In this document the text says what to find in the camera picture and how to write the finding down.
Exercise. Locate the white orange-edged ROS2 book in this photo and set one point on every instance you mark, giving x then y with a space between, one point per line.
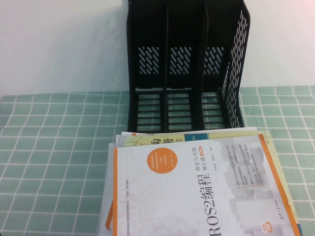
197 196

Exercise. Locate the plain white book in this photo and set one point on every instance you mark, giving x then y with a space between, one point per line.
105 177

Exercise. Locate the black perforated book holder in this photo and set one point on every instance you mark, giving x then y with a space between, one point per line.
184 24

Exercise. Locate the yellow mechanisms sourcebook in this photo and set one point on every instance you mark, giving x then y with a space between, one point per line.
157 141

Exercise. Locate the green checked tablecloth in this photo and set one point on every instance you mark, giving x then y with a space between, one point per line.
49 147

